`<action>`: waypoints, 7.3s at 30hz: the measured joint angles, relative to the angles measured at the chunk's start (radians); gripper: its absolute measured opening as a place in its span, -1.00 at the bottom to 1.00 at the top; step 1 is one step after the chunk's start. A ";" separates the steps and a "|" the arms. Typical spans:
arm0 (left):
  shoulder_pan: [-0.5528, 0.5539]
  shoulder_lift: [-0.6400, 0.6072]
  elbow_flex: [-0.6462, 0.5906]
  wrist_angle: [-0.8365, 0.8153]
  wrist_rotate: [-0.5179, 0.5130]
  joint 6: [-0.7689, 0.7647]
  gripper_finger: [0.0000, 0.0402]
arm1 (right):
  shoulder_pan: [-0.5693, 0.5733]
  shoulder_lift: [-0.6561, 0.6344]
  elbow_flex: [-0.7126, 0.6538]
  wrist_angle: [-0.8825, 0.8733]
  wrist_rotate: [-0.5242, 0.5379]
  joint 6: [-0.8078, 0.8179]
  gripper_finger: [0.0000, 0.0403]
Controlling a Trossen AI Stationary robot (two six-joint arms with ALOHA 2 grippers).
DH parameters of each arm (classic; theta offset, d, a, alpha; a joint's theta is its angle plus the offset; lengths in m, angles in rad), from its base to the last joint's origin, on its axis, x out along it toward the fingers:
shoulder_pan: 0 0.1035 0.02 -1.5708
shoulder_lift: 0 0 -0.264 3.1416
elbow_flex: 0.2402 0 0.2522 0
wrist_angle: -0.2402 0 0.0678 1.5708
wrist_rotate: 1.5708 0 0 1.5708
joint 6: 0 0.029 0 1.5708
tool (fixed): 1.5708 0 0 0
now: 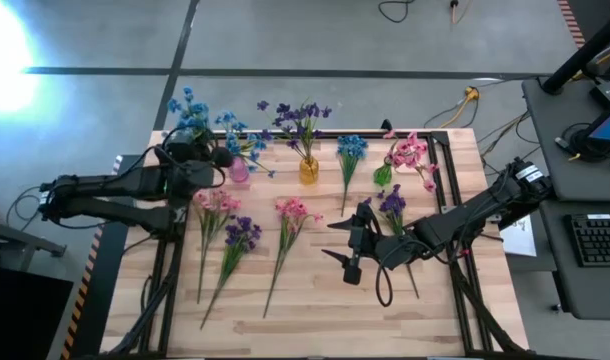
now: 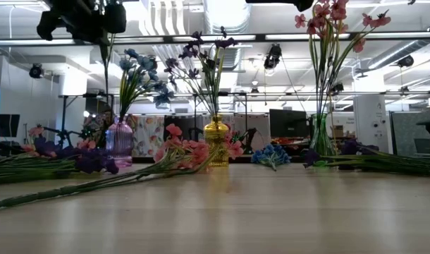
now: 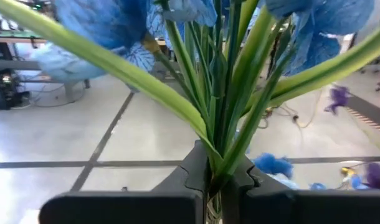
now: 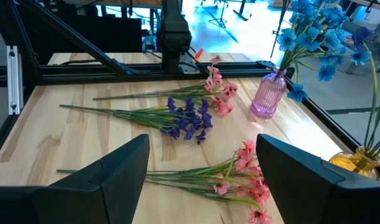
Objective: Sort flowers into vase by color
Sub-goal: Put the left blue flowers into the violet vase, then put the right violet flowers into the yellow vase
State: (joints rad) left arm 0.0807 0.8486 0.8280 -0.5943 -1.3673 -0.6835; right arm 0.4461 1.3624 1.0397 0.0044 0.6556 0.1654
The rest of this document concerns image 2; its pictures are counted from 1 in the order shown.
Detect blue artificial flower bunch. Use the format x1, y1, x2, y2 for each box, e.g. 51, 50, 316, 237
250, 143, 292, 172
100, 33, 114, 116
118, 48, 176, 123

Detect purple artificial flower bunch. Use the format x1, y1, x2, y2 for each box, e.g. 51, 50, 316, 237
303, 138, 430, 177
0, 136, 120, 184
164, 26, 239, 117

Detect pink ribbed glass vase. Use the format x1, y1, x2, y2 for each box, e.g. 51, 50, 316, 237
105, 116, 134, 167

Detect green glass vase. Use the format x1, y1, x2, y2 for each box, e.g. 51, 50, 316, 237
309, 112, 338, 158

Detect yellow glass vase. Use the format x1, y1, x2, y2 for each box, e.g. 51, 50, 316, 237
203, 114, 231, 168

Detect black ceiling lamp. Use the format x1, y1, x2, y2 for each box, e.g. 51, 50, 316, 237
396, 54, 415, 68
329, 81, 345, 96
28, 63, 45, 79

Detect white ceiling pipes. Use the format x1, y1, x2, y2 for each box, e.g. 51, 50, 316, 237
139, 0, 204, 95

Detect black computer monitor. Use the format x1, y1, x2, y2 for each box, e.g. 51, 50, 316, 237
269, 109, 310, 139
0, 114, 21, 138

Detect white pillar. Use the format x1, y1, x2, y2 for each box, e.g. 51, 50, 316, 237
353, 94, 389, 151

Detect floral patterned cloth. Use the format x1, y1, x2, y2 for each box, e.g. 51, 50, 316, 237
130, 115, 166, 157

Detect black screen panel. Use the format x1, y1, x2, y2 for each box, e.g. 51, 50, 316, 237
164, 115, 206, 142

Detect grey partition panel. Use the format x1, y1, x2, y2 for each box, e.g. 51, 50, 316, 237
390, 111, 430, 156

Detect black hanging ceiling camera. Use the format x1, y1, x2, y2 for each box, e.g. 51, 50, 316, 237
263, 44, 283, 71

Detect black aluminium table frame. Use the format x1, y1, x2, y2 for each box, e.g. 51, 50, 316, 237
132, 154, 307, 164

